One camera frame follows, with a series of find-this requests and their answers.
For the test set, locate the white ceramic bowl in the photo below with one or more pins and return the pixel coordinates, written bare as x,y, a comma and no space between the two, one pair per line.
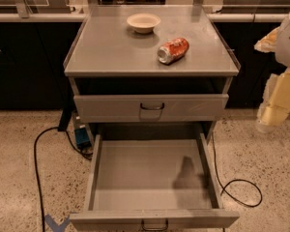
143,23

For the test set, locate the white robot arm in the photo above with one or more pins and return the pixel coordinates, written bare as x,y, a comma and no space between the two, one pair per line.
282,53

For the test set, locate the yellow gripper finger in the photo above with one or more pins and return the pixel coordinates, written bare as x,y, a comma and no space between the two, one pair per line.
267,43
275,108

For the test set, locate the open grey middle drawer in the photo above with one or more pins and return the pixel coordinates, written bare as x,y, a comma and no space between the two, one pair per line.
152,186

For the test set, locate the blue tape floor mark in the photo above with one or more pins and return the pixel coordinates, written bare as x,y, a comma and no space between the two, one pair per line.
54,226

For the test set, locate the blue power box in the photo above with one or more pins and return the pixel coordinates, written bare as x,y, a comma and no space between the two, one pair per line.
81,138

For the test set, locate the red coke can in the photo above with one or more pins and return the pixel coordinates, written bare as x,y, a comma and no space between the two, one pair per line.
173,50

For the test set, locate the dark counter cabinet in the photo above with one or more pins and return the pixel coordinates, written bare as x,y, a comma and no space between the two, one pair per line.
32,56

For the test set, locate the closed grey top drawer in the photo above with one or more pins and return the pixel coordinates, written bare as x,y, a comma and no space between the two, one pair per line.
150,108

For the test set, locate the grey metal drawer cabinet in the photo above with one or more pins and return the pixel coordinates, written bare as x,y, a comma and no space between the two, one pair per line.
110,58

